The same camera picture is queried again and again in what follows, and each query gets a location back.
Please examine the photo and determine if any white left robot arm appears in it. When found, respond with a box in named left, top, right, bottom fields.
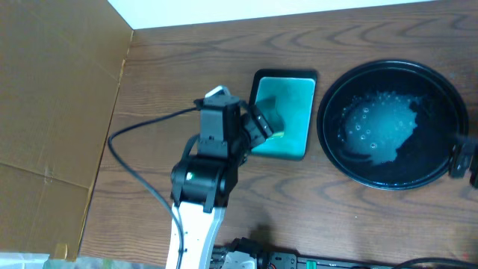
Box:
left=167, top=101, right=272, bottom=268

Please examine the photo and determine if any green and yellow sponge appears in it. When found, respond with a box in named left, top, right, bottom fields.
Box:
left=255, top=96, right=285, bottom=138

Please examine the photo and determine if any brown cardboard panel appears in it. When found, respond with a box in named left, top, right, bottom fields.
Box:
left=1, top=0, right=132, bottom=260

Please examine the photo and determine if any round black serving tray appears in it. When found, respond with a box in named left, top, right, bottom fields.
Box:
left=317, top=59, right=469, bottom=191

